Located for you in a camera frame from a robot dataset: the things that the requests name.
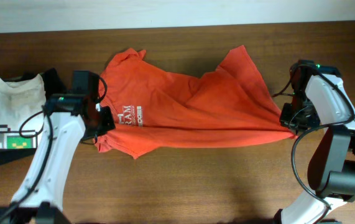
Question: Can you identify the folded black garment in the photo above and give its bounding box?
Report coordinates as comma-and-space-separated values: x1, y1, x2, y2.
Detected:
0, 68, 67, 166

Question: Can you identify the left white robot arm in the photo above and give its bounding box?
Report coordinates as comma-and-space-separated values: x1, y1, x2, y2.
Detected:
0, 94, 115, 224

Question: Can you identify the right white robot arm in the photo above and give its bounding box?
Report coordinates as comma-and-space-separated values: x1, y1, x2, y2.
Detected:
272, 60, 355, 223

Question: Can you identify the orange red t-shirt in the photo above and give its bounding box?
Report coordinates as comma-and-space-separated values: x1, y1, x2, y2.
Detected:
96, 46, 293, 158

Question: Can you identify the folded white pixel-print t-shirt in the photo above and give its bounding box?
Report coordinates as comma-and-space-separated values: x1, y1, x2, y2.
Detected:
0, 75, 46, 151

